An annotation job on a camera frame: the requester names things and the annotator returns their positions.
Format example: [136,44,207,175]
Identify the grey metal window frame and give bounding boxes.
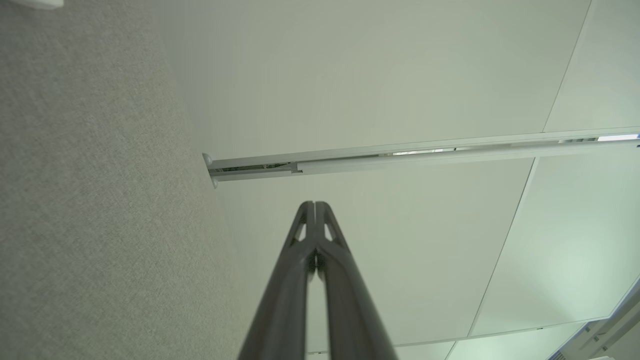
[547,275,640,360]

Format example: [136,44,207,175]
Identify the grey metal partition post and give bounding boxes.
[202,131,640,190]

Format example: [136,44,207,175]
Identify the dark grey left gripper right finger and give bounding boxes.
[316,201,399,360]

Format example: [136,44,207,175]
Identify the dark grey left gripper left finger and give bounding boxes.
[238,201,317,360]

